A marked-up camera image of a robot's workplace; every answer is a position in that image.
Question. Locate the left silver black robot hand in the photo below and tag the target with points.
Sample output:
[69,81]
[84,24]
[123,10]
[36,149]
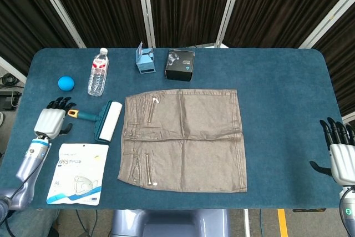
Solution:
[51,120]

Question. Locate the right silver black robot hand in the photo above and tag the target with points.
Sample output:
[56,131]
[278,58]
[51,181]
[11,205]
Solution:
[342,153]

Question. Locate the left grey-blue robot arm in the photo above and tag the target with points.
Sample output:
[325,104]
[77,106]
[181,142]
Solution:
[25,170]

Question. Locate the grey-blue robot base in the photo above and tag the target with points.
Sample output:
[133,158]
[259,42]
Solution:
[169,223]

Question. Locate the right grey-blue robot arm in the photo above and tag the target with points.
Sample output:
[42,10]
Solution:
[347,210]

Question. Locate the brown skirt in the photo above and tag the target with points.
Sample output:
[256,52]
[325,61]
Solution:
[183,140]

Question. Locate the blue ball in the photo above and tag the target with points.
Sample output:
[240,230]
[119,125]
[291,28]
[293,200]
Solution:
[66,83]

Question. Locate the white face mask package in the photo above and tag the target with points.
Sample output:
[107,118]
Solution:
[76,174]

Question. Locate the clear plastic water bottle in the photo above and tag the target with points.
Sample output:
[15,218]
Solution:
[98,73]

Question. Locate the teal table cloth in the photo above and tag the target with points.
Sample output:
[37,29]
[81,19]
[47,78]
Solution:
[277,126]

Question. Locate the light blue open box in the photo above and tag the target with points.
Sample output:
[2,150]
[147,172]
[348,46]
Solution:
[145,60]

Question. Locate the black printed box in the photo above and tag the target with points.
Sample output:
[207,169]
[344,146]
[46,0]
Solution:
[179,65]

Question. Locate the white framed dark partition screen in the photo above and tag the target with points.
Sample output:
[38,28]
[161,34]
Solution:
[177,6]

